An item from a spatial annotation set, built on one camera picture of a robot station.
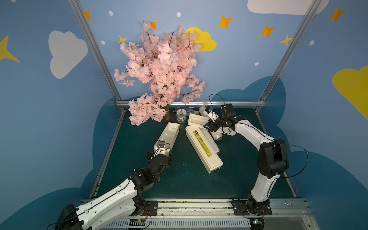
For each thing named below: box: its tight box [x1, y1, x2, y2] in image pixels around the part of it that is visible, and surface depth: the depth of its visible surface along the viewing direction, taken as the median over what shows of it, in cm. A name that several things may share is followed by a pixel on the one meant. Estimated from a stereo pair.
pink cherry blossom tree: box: [114, 20, 206, 127], surface depth 77 cm
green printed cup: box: [176, 108, 187, 124], surface depth 110 cm
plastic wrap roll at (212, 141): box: [205, 128, 221, 155], surface depth 99 cm
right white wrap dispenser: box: [185, 125, 224, 174], surface depth 91 cm
